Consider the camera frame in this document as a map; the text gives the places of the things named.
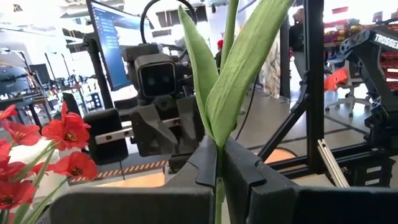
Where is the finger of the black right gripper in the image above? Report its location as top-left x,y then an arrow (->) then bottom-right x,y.
129,104 -> 178,157
174,95 -> 205,156

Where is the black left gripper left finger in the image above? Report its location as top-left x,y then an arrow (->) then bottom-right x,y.
49,136 -> 218,224

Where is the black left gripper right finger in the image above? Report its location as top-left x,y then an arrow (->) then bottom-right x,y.
223,138 -> 398,224

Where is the red blossom flower bunch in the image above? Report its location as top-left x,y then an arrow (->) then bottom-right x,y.
0,139 -> 37,224
12,101 -> 99,224
0,104 -> 41,147

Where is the black artificial tulip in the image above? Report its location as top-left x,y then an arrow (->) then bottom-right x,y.
177,0 -> 295,224

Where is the striped hazard floor tape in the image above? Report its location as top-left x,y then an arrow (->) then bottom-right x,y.
68,159 -> 169,184

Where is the silver aluminium extrusion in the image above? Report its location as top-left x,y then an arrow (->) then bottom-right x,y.
317,139 -> 351,189

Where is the black monitor stand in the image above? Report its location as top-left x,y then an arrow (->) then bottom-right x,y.
83,32 -> 114,110

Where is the black box with white labels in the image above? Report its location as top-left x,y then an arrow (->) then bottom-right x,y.
345,152 -> 396,187

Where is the person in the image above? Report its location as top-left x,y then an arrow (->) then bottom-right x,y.
288,8 -> 307,78
214,39 -> 225,71

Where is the computer monitor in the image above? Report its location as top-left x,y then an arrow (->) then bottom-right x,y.
86,0 -> 147,91

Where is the white office chair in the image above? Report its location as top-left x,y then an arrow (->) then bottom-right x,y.
325,60 -> 374,121

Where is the orange plastic part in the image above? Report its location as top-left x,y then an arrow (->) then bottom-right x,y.
323,67 -> 349,91

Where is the shelf with colourful items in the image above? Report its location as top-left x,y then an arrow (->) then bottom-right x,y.
323,18 -> 374,44

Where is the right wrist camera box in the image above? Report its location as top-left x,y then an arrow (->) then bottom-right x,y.
134,53 -> 177,99

